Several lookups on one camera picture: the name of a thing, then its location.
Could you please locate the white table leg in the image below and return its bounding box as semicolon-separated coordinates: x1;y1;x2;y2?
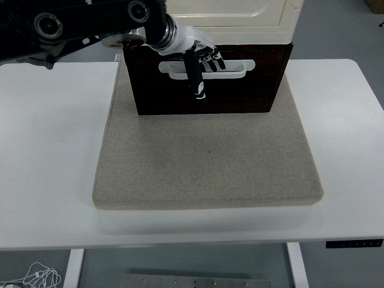
286;242;310;288
62;248;85;288

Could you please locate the black table control panel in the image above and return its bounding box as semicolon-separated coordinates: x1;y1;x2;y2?
325;238;384;249

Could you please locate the dark wooden drawer casing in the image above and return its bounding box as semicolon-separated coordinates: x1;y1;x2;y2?
122;41;294;116

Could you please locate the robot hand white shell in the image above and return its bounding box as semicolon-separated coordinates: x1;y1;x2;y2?
151;25;226;106

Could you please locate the cream plastic cabinet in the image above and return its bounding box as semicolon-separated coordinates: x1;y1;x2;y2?
164;0;302;46

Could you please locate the cardboard box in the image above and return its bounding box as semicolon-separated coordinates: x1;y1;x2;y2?
365;0;384;14

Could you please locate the dark wooden drawer white handle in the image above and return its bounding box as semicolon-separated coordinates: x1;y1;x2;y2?
127;47;288;89

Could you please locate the white cable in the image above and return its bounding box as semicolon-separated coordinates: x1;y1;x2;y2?
0;262;62;288

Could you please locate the beige fabric mat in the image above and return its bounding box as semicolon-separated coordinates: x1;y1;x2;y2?
91;59;325;211

